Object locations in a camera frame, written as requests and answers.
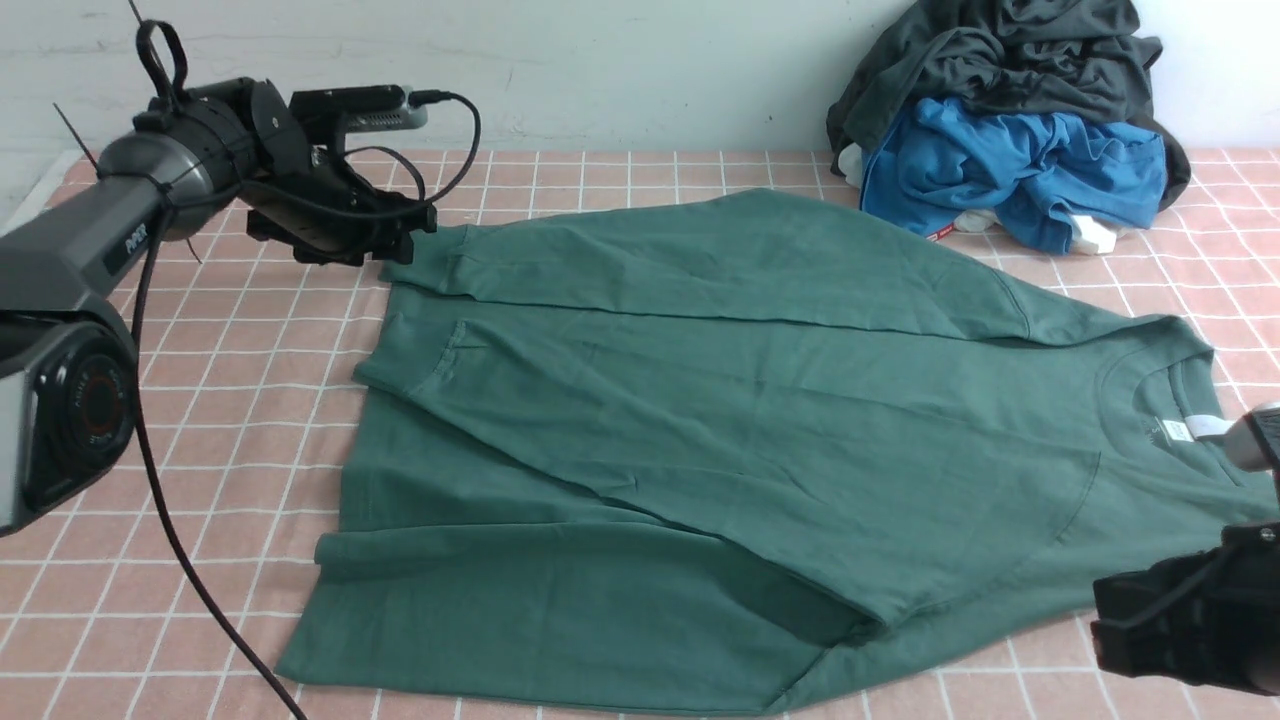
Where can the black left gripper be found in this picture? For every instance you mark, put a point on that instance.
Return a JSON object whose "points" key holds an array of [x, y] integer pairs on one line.
{"points": [[245, 145]]}

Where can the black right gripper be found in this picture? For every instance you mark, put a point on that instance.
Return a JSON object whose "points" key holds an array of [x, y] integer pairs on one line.
{"points": [[1211, 618]]}

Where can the green long-sleeved shirt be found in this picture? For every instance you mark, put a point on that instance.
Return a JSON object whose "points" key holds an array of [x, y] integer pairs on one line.
{"points": [[738, 457]]}

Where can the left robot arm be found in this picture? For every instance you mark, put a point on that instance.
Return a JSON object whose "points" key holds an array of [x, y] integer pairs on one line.
{"points": [[70, 366]]}

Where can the blue garment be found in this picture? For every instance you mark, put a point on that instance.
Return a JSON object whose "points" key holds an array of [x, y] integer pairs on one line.
{"points": [[1034, 171]]}

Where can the dark grey garment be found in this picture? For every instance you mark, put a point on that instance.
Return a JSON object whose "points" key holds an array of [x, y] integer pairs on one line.
{"points": [[1085, 58]]}

